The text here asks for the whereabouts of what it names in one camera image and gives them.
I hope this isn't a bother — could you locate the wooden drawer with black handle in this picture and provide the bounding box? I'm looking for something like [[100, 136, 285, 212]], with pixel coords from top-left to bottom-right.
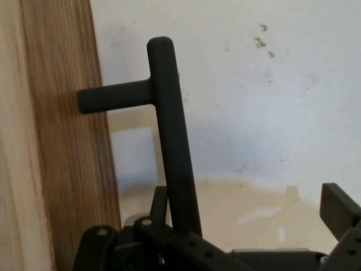
[[0, 0, 204, 271]]

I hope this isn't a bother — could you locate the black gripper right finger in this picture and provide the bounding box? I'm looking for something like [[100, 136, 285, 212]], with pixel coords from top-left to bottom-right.
[[319, 182, 361, 271]]

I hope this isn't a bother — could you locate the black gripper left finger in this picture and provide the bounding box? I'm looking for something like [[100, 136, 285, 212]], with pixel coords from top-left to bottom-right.
[[72, 185, 235, 271]]

